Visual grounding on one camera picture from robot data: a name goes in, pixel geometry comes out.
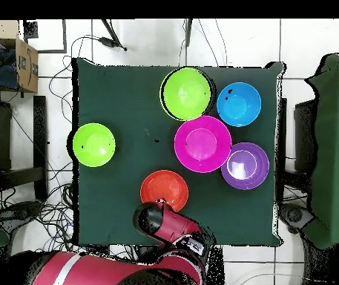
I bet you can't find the green plastic bowl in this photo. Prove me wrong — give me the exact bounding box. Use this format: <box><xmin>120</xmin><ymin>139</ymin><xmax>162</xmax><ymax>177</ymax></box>
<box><xmin>71</xmin><ymin>122</ymin><xmax>116</xmax><ymax>168</ymax></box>
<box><xmin>159</xmin><ymin>67</ymin><xmax>217</xmax><ymax>122</ymax></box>

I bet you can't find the black metal floor frame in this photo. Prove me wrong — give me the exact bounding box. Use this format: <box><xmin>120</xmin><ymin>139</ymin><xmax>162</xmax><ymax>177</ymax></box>
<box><xmin>22</xmin><ymin>19</ymin><xmax>68</xmax><ymax>55</ymax></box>

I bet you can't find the light blue plastic bowl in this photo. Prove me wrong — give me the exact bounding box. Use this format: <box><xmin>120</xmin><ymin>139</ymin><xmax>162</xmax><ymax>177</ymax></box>
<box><xmin>216</xmin><ymin>82</ymin><xmax>263</xmax><ymax>128</ymax></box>

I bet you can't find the purple plastic bowl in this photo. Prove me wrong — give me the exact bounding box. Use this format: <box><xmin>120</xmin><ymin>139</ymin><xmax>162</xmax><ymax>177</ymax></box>
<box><xmin>220</xmin><ymin>142</ymin><xmax>270</xmax><ymax>191</ymax></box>

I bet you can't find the pink plastic bowl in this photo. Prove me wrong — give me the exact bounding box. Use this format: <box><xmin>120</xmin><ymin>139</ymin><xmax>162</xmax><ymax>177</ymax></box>
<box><xmin>174</xmin><ymin>114</ymin><xmax>233</xmax><ymax>174</ymax></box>

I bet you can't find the large orange-red plastic bowl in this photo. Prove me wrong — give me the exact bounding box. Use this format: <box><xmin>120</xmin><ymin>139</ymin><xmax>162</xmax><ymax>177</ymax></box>
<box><xmin>139</xmin><ymin>169</ymin><xmax>190</xmax><ymax>213</ymax></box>

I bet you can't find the black tripod leg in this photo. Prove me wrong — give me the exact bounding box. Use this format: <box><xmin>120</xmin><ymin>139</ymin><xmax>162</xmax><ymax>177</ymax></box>
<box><xmin>99</xmin><ymin>19</ymin><xmax>128</xmax><ymax>52</ymax></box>
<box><xmin>184</xmin><ymin>19</ymin><xmax>194</xmax><ymax>48</ymax></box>

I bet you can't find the dark green tablecloth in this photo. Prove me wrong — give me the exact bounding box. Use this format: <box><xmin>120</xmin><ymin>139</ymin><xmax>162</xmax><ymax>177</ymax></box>
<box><xmin>71</xmin><ymin>56</ymin><xmax>286</xmax><ymax>249</ymax></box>

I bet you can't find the dark blue bag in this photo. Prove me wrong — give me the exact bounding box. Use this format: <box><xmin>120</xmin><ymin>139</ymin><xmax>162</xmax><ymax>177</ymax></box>
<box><xmin>0</xmin><ymin>48</ymin><xmax>20</xmax><ymax>91</ymax></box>

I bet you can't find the black table leg frame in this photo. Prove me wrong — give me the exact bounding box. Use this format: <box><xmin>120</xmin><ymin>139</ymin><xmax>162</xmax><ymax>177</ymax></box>
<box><xmin>275</xmin><ymin>97</ymin><xmax>316</xmax><ymax>206</ymax></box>
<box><xmin>0</xmin><ymin>94</ymin><xmax>49</xmax><ymax>203</ymax></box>

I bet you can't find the cardboard box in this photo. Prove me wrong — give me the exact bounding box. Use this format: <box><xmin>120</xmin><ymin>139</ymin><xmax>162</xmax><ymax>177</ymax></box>
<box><xmin>0</xmin><ymin>19</ymin><xmax>39</xmax><ymax>94</ymax></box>

